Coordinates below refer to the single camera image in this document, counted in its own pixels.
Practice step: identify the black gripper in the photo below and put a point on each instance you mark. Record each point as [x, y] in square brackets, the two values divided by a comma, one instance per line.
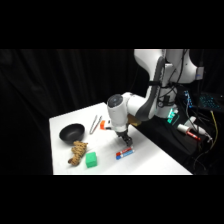
[122, 135]

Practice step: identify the red pen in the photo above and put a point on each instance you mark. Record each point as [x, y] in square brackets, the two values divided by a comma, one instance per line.
[122, 152]

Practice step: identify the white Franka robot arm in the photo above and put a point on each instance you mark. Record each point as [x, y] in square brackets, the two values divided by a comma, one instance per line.
[117, 113]

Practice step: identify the tan wrist attachment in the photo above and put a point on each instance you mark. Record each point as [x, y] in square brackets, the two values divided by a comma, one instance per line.
[135, 120]

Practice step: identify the orange cube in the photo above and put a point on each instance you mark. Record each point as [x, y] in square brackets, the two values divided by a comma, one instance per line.
[102, 125]

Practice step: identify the black robot stand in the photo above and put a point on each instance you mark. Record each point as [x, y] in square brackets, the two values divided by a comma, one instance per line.
[160, 133]

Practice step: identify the metal tongs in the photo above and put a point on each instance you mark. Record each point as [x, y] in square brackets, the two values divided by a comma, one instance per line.
[94, 125]

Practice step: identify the green block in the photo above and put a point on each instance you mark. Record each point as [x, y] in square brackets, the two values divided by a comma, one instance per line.
[91, 159]

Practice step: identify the green lit control box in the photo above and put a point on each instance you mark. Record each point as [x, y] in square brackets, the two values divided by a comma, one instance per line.
[172, 116]

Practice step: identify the white cylinder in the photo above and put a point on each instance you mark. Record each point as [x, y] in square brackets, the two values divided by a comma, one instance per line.
[182, 128]

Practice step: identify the black bowl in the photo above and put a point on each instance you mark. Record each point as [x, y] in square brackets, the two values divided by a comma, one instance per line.
[72, 133]

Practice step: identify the red marker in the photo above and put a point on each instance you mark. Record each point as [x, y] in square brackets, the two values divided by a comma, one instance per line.
[193, 135]

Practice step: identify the blue LED device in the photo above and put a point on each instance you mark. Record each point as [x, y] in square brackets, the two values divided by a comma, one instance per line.
[188, 99]

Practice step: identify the blue backlit keyboard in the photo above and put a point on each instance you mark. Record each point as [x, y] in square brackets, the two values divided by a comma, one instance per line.
[210, 101]

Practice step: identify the grey box with blue light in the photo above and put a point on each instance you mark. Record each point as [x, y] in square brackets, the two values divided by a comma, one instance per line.
[200, 72]

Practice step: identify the black curtain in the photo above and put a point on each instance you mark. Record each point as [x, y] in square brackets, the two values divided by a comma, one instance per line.
[43, 86]

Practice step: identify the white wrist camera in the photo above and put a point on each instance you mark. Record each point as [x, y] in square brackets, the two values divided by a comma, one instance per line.
[108, 125]

